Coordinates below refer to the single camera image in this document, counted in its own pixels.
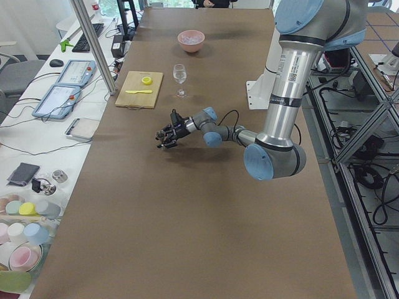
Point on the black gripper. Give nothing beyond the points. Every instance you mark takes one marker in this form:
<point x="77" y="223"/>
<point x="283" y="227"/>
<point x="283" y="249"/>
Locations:
<point x="180" y="131"/>

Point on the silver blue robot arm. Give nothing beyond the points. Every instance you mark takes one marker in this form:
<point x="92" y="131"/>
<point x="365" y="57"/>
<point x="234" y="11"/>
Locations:
<point x="306" y="28"/>

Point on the clear wine glass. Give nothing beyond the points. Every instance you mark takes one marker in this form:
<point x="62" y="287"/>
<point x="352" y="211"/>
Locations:
<point x="180" y="75"/>

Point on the pink bowl of ice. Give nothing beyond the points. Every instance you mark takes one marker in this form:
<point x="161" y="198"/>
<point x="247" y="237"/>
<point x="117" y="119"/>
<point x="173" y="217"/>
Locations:
<point x="191" y="41"/>

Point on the bamboo cutting board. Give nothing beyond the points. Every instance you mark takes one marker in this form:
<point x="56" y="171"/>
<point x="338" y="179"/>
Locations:
<point x="133" y="81"/>

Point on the yellow plastic knife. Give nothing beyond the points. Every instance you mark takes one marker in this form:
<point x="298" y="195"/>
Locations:
<point x="139" y="91"/>

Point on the yellow lemon slice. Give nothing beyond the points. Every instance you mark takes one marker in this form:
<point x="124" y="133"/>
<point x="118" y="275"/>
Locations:
<point x="147" y="80"/>

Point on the silver metal tray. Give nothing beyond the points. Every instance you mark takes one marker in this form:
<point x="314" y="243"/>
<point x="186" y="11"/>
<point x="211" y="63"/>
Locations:
<point x="82" y="129"/>

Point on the upper teach pendant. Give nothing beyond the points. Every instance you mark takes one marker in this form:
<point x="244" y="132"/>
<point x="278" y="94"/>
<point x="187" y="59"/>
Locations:
<point x="77" y="72"/>

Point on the teach pendant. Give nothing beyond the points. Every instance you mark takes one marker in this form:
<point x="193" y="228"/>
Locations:
<point x="77" y="72"/>
<point x="57" y="103"/>

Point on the small steel round tin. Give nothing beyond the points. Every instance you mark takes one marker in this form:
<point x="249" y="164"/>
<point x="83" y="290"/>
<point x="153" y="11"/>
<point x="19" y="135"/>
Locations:
<point x="59" y="176"/>

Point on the lower teach pendant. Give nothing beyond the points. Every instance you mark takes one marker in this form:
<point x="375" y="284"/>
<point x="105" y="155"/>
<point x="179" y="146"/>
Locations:
<point x="57" y="103"/>

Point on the black computer mouse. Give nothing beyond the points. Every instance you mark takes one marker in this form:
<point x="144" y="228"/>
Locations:
<point x="56" y="63"/>

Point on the person in black clothes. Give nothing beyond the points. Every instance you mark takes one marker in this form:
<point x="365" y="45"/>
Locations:
<point x="212" y="3"/>

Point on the grey folded cloth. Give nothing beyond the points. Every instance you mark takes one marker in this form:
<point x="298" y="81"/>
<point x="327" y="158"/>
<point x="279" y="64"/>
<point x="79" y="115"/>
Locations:
<point x="23" y="174"/>

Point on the light blue cup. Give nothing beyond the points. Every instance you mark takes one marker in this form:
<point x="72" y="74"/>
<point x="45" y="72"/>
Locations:
<point x="36" y="234"/>

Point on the pink bowl on side table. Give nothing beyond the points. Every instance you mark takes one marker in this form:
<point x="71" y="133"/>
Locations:
<point x="25" y="257"/>

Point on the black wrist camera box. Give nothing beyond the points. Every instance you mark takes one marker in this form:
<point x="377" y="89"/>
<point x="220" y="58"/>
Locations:
<point x="176" y="119"/>

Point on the white pedestal column base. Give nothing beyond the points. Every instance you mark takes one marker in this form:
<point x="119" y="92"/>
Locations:
<point x="259" y="91"/>

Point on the aluminium frame post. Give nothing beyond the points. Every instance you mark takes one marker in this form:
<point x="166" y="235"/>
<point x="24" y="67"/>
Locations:
<point x="88" y="30"/>

